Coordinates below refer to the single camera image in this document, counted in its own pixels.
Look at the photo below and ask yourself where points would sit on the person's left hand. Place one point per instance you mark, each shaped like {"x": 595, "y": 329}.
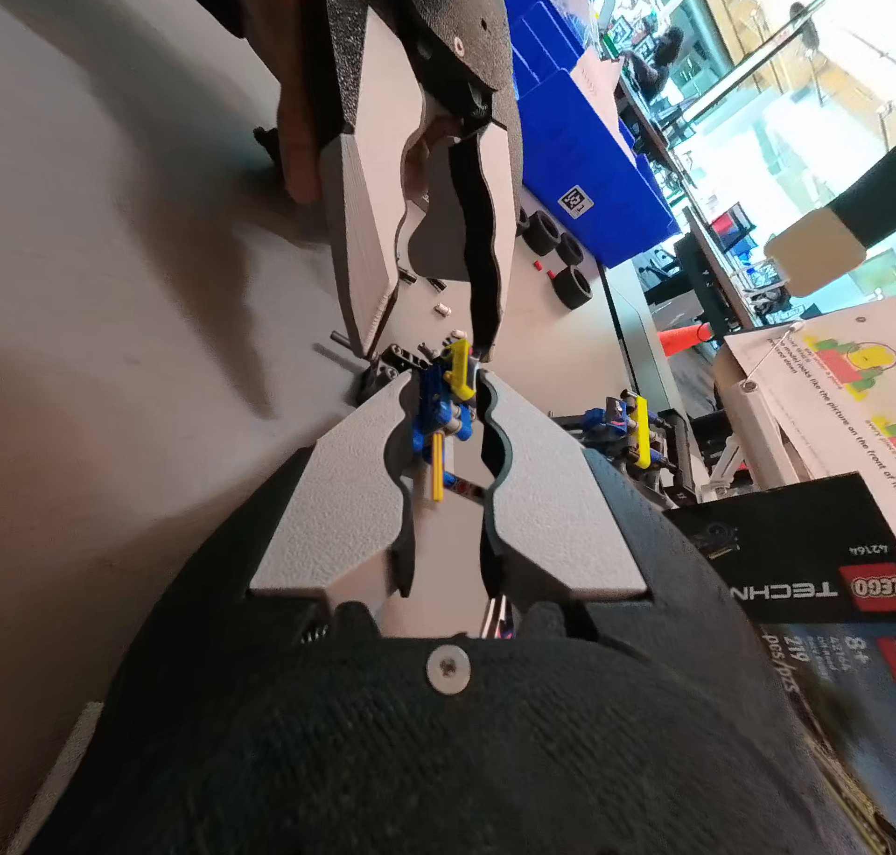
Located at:
{"x": 301, "y": 113}

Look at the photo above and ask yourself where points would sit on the white display stand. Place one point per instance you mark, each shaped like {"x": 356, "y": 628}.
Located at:
{"x": 728, "y": 459}

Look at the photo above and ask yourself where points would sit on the black rubber lego tire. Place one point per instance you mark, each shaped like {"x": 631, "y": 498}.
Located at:
{"x": 523, "y": 221}
{"x": 574, "y": 286}
{"x": 542, "y": 233}
{"x": 570, "y": 249}

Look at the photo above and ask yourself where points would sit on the lego set cardboard box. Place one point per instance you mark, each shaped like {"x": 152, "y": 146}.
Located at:
{"x": 791, "y": 554}

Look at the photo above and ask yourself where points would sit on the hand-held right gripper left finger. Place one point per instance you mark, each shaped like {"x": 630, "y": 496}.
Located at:
{"x": 329, "y": 519}

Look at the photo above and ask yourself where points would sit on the dark grey lego chassis assembly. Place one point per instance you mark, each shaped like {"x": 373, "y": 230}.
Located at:
{"x": 616, "y": 424}

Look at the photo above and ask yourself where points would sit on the orange traffic cone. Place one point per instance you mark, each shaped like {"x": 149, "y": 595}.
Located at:
{"x": 682, "y": 340}

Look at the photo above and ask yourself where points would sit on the blue plastic bins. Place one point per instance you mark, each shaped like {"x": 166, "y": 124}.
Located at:
{"x": 595, "y": 155}

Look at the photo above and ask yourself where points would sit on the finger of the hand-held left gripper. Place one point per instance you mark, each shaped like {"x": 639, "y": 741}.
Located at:
{"x": 500, "y": 190}
{"x": 364, "y": 239}

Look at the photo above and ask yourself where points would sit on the yellow lego liftarm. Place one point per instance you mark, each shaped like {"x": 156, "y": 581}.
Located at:
{"x": 458, "y": 372}

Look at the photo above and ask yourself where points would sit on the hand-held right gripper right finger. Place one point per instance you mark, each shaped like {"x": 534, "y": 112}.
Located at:
{"x": 560, "y": 526}

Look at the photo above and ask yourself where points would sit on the blue grey lego axle assembly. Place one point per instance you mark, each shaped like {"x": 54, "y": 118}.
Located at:
{"x": 430, "y": 407}

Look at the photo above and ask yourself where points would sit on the printed instruction poster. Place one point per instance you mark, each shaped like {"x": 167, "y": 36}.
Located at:
{"x": 840, "y": 393}

